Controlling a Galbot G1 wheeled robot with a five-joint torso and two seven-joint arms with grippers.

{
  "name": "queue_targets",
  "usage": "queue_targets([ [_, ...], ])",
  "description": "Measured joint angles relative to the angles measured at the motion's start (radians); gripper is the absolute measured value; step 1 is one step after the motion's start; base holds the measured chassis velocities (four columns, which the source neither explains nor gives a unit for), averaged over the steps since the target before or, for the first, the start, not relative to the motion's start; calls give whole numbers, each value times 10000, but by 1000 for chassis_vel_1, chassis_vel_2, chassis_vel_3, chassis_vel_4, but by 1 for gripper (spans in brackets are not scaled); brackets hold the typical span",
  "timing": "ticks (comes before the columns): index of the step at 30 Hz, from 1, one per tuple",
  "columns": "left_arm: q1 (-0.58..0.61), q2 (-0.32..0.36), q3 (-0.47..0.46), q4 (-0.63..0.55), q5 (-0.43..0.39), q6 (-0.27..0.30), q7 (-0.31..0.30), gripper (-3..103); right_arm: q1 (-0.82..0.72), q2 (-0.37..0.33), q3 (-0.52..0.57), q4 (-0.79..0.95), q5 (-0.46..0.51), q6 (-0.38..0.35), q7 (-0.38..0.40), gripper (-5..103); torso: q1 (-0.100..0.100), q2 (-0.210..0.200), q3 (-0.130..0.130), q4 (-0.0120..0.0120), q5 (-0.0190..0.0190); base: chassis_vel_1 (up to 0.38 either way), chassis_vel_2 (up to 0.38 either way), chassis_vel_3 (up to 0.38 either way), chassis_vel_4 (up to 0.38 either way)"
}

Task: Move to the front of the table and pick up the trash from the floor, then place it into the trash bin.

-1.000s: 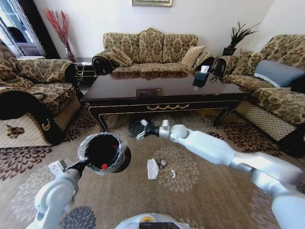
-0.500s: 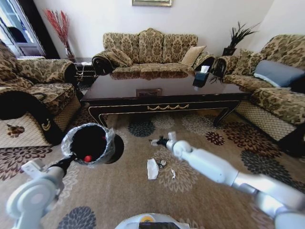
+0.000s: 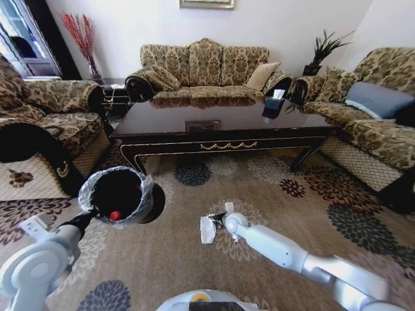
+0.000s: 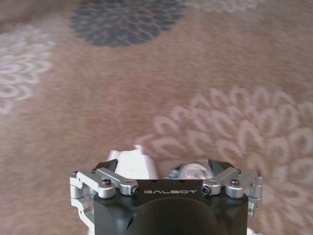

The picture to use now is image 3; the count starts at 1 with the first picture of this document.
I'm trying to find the dark glass door cabinet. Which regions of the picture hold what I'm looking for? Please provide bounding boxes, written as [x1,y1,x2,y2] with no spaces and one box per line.
[0,0,82,81]

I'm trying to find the beige quilted throw pillow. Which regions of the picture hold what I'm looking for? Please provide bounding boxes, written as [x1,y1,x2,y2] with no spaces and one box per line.
[246,62,281,90]

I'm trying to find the green plant black pot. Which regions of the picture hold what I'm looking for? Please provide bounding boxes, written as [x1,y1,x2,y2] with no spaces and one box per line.
[302,29,356,77]

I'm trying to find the black trash bin clear liner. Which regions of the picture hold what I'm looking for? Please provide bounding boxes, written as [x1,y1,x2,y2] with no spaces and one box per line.
[77,165,167,231]

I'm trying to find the floral damask throw pillow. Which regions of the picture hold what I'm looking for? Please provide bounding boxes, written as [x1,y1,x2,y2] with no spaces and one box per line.
[149,64,182,93]
[316,66,362,104]

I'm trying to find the white robot front shell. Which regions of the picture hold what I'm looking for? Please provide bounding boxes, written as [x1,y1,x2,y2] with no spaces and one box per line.
[155,288,260,311]

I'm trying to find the grey blue cushion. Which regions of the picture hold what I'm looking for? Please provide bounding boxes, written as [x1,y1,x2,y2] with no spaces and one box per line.
[344,81,415,120]

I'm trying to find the floral damask armchair dark armrest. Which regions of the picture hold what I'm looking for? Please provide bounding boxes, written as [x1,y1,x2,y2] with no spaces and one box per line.
[0,53,113,202]

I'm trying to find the black tissue box white tissue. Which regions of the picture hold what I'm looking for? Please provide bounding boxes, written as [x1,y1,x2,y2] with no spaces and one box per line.
[261,89,287,120]

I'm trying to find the dark wooden coffee table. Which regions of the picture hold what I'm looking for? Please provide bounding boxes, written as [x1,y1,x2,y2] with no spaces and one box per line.
[109,95,342,176]

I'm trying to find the three-seat floral damask sofa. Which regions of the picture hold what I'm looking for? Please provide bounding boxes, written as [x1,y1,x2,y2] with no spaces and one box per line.
[124,38,293,104]

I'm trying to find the red branches glass vase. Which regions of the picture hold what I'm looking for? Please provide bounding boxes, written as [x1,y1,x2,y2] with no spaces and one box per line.
[58,12,104,82]

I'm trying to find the white paper trash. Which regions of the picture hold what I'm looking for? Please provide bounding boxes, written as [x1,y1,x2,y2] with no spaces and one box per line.
[200,214,217,245]

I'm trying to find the dark wooden side table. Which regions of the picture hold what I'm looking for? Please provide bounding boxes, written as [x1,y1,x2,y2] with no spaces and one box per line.
[92,77,136,113]

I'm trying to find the framed wall picture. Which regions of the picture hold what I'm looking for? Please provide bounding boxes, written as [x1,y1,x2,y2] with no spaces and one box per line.
[178,0,235,10]

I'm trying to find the long floral damask sofa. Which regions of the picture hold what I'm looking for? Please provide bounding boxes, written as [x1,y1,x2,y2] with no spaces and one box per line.
[287,47,415,214]

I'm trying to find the floral patterned beige rug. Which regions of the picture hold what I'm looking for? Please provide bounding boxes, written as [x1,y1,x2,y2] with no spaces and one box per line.
[0,145,415,311]

